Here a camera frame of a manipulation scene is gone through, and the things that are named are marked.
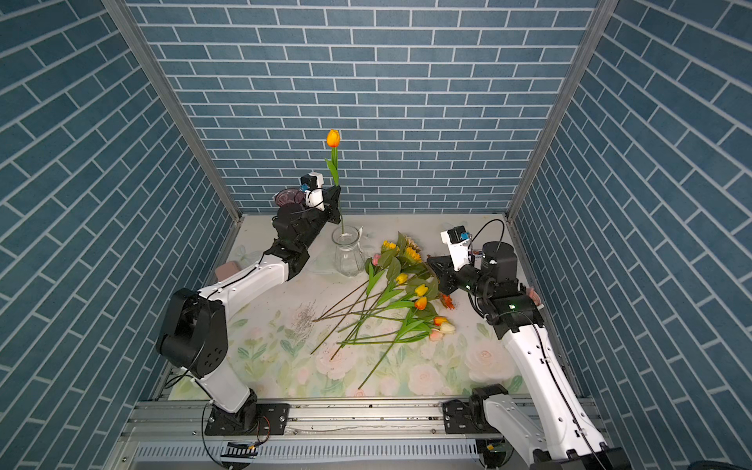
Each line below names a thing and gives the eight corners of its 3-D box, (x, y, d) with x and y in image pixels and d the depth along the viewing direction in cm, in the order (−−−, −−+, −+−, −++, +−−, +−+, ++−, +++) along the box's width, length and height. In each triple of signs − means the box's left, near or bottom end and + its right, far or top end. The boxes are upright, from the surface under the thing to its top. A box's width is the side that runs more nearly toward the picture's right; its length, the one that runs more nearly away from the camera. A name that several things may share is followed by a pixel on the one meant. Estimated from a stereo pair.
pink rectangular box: (219, 280, 104) (216, 276, 102) (216, 273, 106) (213, 269, 104) (240, 270, 107) (237, 266, 105) (237, 263, 109) (234, 259, 106)
